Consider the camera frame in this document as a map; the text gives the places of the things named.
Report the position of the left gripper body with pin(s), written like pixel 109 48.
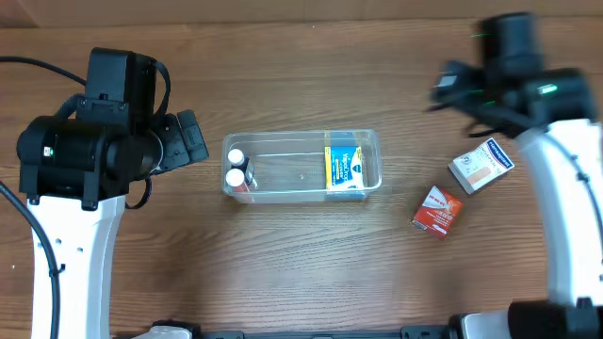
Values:
pixel 184 139

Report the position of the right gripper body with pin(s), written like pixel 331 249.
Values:
pixel 452 88

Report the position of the black bottle white cap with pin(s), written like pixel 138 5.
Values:
pixel 239 160

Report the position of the orange tube white cap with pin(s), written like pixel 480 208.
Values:
pixel 235 178

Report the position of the white Hansaplast box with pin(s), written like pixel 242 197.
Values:
pixel 480 167

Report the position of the red white small box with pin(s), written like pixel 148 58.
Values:
pixel 438 211

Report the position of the blue yellow VapoDrops box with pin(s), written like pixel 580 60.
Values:
pixel 343 168

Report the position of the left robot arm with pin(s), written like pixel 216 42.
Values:
pixel 76 167

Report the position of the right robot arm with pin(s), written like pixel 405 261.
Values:
pixel 551 117

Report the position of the clear plastic container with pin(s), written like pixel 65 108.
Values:
pixel 289 167

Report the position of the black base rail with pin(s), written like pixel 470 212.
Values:
pixel 405 332

